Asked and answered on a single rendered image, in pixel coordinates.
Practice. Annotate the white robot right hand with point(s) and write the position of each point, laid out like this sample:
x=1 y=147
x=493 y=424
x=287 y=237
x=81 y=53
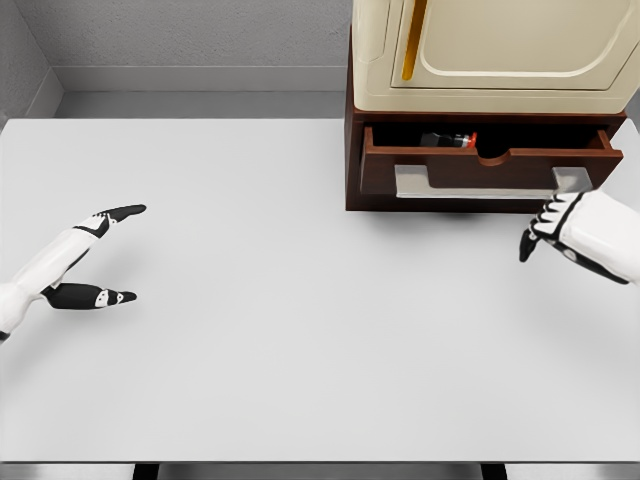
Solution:
x=600 y=235

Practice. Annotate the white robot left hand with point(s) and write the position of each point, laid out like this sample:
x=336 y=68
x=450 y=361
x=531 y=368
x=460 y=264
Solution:
x=60 y=250

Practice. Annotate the brown wooden drawer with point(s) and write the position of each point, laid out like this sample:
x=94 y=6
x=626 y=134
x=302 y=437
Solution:
x=450 y=172

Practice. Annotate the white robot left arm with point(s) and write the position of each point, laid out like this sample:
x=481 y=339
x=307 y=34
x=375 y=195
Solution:
x=9 y=307

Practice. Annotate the black switch with red button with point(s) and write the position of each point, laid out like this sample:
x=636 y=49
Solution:
x=440 y=139

